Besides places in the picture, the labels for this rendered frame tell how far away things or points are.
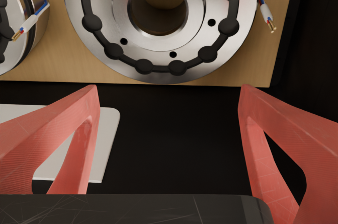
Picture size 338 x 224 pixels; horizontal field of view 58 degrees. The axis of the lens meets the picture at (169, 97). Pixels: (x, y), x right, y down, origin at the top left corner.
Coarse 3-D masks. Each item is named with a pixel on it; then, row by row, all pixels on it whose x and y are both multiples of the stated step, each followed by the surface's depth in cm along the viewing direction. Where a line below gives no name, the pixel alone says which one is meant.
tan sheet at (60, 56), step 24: (168, 0) 19; (264, 0) 18; (288, 0) 18; (48, 24) 21; (264, 24) 19; (48, 48) 22; (72, 48) 22; (240, 48) 21; (264, 48) 20; (24, 72) 23; (48, 72) 23; (72, 72) 23; (96, 72) 23; (216, 72) 22; (240, 72) 22; (264, 72) 22
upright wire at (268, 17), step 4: (260, 0) 17; (260, 4) 16; (264, 4) 16; (260, 8) 16; (264, 8) 15; (268, 8) 15; (264, 12) 15; (268, 12) 15; (264, 16) 15; (268, 16) 15; (272, 16) 15; (268, 20) 15; (272, 20) 15; (268, 24) 14; (272, 24) 14; (272, 28) 14; (272, 32) 14
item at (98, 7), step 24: (72, 0) 16; (96, 0) 16; (216, 0) 15; (240, 0) 15; (72, 24) 17; (96, 24) 17; (216, 24) 16; (240, 24) 16; (96, 48) 18; (120, 48) 18; (192, 48) 17; (216, 48) 18; (120, 72) 19; (144, 72) 19; (168, 72) 18; (192, 72) 18
